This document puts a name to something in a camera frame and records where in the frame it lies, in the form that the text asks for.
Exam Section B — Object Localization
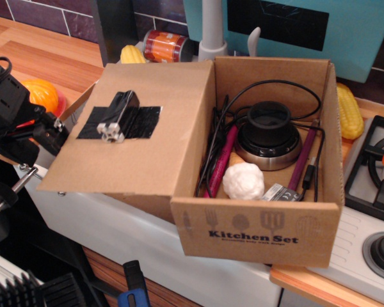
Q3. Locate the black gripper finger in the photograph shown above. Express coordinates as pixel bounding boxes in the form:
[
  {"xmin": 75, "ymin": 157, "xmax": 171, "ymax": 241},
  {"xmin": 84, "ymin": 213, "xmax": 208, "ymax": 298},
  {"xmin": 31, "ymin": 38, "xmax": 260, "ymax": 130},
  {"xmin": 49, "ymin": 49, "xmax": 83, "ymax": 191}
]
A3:
[{"xmin": 33, "ymin": 120, "xmax": 69, "ymax": 156}]

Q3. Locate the yellow toy corn right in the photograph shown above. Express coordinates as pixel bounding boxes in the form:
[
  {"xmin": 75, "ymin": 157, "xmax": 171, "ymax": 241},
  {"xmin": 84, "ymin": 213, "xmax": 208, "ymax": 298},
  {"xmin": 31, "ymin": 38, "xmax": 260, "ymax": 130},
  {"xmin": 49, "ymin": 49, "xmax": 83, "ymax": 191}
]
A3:
[{"xmin": 337, "ymin": 83, "xmax": 364, "ymax": 140}]

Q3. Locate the yellow toy corn left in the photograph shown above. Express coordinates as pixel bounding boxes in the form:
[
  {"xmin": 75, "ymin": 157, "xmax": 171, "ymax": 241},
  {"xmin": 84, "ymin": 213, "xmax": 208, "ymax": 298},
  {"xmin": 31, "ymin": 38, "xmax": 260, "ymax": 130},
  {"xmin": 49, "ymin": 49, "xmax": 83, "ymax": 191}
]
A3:
[{"xmin": 120, "ymin": 45, "xmax": 146, "ymax": 64}]

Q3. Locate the red plastic plate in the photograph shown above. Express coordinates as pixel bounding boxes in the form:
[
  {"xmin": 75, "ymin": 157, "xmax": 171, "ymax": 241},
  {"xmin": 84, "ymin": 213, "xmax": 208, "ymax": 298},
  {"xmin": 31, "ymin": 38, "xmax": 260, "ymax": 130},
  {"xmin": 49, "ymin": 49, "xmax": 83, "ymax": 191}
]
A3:
[{"xmin": 52, "ymin": 90, "xmax": 67, "ymax": 118}]

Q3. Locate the grey toy faucet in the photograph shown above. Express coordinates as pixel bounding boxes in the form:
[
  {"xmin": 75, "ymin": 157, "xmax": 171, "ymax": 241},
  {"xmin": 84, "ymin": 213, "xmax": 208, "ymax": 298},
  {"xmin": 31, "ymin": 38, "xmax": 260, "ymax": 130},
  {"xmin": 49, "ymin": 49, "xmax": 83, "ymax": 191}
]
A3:
[{"xmin": 198, "ymin": 0, "xmax": 228, "ymax": 61}]

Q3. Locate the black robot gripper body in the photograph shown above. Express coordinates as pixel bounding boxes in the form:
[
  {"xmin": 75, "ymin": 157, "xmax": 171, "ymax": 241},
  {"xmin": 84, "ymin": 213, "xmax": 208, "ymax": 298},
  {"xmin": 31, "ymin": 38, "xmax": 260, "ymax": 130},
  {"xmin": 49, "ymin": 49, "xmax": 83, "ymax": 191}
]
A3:
[{"xmin": 0, "ymin": 57, "xmax": 64, "ymax": 141}]

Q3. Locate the aluminium handle taped with black tape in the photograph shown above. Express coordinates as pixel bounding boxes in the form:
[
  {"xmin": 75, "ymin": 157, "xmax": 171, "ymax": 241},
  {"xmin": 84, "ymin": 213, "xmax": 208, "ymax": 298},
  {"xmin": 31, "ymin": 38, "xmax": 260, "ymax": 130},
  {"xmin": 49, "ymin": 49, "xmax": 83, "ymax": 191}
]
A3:
[{"xmin": 78, "ymin": 90, "xmax": 163, "ymax": 143}]

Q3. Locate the black stove knob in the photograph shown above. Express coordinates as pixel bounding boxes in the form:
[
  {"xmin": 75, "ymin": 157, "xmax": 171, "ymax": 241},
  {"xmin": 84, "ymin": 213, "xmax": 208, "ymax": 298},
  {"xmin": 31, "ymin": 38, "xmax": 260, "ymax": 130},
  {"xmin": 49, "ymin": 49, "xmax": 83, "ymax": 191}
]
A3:
[{"xmin": 362, "ymin": 232, "xmax": 384, "ymax": 279}]

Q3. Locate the white toy ice cream cone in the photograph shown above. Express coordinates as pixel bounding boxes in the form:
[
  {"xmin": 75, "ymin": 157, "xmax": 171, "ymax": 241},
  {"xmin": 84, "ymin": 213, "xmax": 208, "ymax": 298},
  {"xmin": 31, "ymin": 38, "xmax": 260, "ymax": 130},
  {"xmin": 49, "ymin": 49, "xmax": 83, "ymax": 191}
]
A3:
[{"xmin": 223, "ymin": 152, "xmax": 265, "ymax": 200}]

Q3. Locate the yellow toy corn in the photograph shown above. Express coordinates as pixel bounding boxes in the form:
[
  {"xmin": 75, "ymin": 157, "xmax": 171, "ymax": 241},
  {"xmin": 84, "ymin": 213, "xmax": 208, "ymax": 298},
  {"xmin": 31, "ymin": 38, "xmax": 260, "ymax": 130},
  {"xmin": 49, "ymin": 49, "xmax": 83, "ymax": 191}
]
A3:
[
  {"xmin": 337, "ymin": 83, "xmax": 364, "ymax": 140},
  {"xmin": 120, "ymin": 45, "xmax": 146, "ymax": 64}
]

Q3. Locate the magenta pen left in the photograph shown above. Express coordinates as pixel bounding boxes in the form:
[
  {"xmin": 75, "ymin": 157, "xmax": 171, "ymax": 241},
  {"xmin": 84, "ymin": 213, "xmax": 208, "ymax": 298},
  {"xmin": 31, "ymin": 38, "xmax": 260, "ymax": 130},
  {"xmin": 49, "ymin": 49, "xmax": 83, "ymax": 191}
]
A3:
[{"xmin": 203, "ymin": 125, "xmax": 237, "ymax": 198}]

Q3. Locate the black foam-padded gripper finger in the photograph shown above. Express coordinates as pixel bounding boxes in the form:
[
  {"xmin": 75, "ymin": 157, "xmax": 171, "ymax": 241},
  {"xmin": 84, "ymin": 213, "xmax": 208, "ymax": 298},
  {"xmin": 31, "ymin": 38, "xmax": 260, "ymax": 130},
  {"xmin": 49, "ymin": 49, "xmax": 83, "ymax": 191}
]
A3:
[{"xmin": 0, "ymin": 137, "xmax": 40, "ymax": 166}]

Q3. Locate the orange toy peeled mandarin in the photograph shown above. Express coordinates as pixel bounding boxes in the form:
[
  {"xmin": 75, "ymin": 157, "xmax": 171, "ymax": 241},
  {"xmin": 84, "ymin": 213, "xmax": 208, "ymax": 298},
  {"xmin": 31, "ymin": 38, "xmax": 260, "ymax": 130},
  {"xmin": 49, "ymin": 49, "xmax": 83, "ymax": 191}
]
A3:
[{"xmin": 21, "ymin": 79, "xmax": 59, "ymax": 113}]

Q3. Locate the teal toy microwave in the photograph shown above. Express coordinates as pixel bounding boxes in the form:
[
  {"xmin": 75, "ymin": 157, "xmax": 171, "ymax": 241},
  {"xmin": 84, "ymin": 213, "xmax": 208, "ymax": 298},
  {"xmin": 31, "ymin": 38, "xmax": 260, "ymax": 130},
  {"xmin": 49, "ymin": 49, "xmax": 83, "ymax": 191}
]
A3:
[{"xmin": 182, "ymin": 0, "xmax": 384, "ymax": 83}]

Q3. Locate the orange red tin can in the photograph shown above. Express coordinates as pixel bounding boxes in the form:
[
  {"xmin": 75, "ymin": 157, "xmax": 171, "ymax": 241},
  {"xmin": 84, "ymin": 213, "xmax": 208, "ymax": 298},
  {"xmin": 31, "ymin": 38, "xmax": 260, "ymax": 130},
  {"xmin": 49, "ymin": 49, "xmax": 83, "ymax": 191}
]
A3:
[{"xmin": 143, "ymin": 29, "xmax": 190, "ymax": 63}]

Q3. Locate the white toy sink basin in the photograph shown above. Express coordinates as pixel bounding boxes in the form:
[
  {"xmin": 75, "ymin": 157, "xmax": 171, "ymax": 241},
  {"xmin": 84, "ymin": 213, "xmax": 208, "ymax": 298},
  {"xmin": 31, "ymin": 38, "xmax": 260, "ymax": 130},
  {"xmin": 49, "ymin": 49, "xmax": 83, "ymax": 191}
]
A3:
[{"xmin": 26, "ymin": 167, "xmax": 281, "ymax": 306}]

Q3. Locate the small grey labelled adapter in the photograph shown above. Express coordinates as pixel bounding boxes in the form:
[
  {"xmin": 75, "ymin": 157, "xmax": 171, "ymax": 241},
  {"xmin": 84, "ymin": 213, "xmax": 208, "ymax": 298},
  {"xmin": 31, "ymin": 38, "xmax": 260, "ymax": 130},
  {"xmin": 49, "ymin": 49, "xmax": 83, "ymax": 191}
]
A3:
[{"xmin": 262, "ymin": 184, "xmax": 300, "ymax": 201}]

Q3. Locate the black 3D mouse with cable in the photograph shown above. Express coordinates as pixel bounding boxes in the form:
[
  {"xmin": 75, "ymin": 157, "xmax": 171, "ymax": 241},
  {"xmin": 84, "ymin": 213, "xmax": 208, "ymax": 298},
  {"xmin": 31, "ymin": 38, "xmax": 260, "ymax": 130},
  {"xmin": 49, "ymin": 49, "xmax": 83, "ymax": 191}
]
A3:
[{"xmin": 194, "ymin": 80, "xmax": 326, "ymax": 204}]

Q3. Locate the black clamp at left edge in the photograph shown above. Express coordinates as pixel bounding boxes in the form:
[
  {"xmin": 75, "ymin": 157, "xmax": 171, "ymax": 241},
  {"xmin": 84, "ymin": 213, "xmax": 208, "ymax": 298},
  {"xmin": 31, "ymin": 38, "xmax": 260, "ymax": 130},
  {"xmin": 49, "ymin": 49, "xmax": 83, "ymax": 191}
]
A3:
[{"xmin": 0, "ymin": 161, "xmax": 39, "ymax": 243}]

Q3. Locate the brown cardboard Kitchen Set box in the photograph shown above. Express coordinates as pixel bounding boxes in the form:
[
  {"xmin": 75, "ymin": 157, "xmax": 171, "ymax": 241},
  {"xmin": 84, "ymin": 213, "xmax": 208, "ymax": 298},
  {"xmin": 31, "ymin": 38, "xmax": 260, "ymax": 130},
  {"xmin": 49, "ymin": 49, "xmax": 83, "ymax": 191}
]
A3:
[{"xmin": 31, "ymin": 57, "xmax": 344, "ymax": 268}]

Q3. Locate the black stove burner grate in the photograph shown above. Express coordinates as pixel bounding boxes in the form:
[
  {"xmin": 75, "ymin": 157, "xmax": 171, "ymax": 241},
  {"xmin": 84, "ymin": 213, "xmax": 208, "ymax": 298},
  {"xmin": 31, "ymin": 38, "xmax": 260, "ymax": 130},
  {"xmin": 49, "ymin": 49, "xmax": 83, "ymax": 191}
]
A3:
[{"xmin": 344, "ymin": 115, "xmax": 384, "ymax": 219}]

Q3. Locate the blue black clamp handle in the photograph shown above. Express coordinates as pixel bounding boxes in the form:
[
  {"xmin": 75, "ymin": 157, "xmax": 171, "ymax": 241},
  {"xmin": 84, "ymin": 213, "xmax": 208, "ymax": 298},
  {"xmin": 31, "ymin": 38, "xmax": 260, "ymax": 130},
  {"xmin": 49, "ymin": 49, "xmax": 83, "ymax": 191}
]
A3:
[{"xmin": 117, "ymin": 260, "xmax": 151, "ymax": 307}]

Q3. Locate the purple pen right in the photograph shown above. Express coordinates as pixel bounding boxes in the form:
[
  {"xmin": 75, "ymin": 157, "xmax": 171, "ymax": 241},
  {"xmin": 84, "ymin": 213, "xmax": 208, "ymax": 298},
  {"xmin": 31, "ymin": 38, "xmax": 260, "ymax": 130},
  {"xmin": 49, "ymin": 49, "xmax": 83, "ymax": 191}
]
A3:
[{"xmin": 289, "ymin": 120, "xmax": 319, "ymax": 191}]

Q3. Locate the metal sink towel bar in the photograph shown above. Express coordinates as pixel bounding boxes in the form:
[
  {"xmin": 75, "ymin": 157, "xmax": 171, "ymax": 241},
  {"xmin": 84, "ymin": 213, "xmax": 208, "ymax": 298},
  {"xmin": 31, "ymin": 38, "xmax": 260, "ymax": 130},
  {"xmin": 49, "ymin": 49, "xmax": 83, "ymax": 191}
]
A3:
[{"xmin": 19, "ymin": 164, "xmax": 47, "ymax": 180}]

